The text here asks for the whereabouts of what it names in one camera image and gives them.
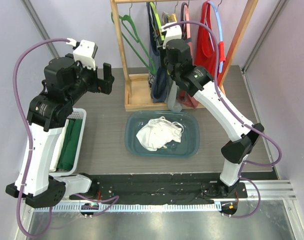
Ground dark green hanger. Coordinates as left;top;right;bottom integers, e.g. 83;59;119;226
118;14;157;74

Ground navy blue tank top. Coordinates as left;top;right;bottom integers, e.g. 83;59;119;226
147;1;170;103

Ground white tank top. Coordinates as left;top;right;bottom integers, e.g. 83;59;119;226
136;116;184;152

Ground lime green hanger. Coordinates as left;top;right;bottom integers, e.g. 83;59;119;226
150;1;170;76

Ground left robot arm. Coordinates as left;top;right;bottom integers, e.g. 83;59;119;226
6;53;115;209

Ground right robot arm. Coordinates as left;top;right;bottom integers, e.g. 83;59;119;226
162;39;264;198

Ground grey tank top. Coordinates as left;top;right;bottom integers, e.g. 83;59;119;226
162;11;182;112

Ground yellow hanger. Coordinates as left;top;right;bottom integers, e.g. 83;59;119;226
166;13;177;23

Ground pink tank top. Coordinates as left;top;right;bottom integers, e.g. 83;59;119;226
177;2;200;109

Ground pink hanger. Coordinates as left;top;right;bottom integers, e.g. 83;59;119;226
180;2;191;42

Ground red tank top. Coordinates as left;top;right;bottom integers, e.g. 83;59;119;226
194;1;220;76

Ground light blue hanger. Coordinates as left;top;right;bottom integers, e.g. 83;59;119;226
205;1;225;73

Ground wooden clothes rack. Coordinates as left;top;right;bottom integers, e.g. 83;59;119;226
110;0;258;112

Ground green folded cloth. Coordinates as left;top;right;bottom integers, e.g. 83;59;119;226
57;119;82;171

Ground white plastic basket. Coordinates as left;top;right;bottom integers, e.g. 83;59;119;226
50;108;87;177

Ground teal plastic tub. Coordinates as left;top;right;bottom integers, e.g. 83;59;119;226
125;110;200;158

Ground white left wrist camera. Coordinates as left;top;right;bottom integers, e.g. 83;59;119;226
66;38;98;70

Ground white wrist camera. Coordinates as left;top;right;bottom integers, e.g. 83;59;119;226
159;22;182;49
66;38;98;70

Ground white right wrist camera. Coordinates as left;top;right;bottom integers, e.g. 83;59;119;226
159;22;182;49

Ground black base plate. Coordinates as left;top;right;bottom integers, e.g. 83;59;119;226
69;172;247;201

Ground white slotted cable duct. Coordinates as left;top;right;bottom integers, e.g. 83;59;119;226
34;202;222;213

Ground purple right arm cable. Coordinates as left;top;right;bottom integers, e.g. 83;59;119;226
161;20;282;219

